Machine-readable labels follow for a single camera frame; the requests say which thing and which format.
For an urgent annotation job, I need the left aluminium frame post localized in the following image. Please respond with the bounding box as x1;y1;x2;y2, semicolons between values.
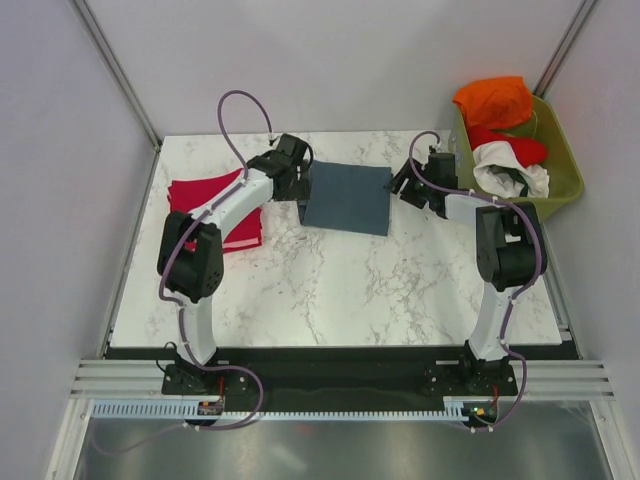
69;0;162;152

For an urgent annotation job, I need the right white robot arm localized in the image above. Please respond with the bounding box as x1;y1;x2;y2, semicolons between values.
385;153;547;394

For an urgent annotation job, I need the blue grey t shirt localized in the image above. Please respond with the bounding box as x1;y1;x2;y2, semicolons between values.
298;161;392;237

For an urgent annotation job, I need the green plastic basket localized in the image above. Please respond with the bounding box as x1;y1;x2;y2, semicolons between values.
448;96;584;223

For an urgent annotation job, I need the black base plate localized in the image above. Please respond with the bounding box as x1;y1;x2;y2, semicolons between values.
162;346;518;413

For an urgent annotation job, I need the aluminium rail profile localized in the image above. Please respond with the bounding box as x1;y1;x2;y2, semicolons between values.
71;360;614;400

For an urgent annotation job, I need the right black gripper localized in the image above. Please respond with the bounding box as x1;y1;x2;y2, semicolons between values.
383;158;434;210

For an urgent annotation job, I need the red t shirt stack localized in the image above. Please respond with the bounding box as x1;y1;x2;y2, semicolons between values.
166;167;265;256

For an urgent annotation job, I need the orange t shirt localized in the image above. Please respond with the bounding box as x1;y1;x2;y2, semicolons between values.
452;76;533;130

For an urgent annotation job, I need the white green crumpled t shirt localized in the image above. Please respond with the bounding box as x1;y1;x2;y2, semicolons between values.
472;141;550;199

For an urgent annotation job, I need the aluminium frame post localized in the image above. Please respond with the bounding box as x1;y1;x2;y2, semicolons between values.
533;0;601;98
69;0;162;152

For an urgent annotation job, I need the right aluminium frame post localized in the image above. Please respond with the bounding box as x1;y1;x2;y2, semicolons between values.
533;0;601;98

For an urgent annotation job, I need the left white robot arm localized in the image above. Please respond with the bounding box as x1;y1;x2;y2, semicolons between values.
157;134;314;393

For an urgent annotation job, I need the white slotted cable duct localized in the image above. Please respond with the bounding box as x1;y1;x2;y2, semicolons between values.
90;396;497;421

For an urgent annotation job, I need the red t shirt in basket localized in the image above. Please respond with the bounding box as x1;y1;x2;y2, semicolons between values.
467;125;548;167

